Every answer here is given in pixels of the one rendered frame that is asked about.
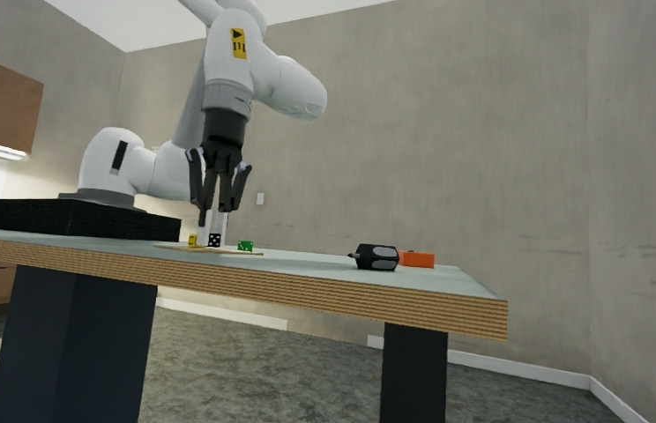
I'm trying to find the green die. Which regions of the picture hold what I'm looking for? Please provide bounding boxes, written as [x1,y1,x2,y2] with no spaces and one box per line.
[237,240,253,252]

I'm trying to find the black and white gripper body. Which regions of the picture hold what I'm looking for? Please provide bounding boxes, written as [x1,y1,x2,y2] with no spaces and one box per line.
[199,110,246,173]

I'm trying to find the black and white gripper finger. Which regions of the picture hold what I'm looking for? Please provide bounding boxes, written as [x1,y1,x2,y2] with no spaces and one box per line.
[214,154,252,247]
[185,147,224,246]

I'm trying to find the black die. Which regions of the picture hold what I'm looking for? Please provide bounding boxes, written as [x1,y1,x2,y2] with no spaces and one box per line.
[203,233,220,248]

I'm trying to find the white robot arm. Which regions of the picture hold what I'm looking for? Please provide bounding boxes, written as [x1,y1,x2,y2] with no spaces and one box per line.
[54,0,327,212]

